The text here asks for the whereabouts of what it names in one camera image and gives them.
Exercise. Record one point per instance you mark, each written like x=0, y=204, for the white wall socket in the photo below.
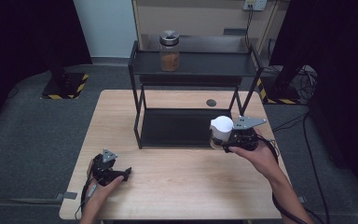
x=254, y=4

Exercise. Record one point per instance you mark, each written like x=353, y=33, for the dark curtain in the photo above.
x=345, y=77
x=21, y=37

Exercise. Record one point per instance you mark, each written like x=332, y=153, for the white cup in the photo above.
x=222, y=127

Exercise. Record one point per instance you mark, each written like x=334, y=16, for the dark round table grommet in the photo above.
x=211, y=102

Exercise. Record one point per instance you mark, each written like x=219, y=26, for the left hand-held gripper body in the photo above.
x=104, y=171

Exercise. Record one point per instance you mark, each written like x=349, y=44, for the person's left hand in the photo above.
x=98, y=193

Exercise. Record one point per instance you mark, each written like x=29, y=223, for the person's right hand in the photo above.
x=262, y=158

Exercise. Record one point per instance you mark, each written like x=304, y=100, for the beige wooden cabinet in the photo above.
x=199, y=18

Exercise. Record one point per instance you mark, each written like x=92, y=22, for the black metal two-tier rack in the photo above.
x=205, y=63

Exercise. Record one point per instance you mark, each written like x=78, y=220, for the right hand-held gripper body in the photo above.
x=245, y=138

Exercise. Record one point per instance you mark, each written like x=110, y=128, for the black stand with striped base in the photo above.
x=63, y=85
x=279, y=90

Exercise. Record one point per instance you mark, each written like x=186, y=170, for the glass jar with brown powder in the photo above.
x=169, y=60

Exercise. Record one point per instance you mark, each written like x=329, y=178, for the gray tape strip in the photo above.
x=66, y=195

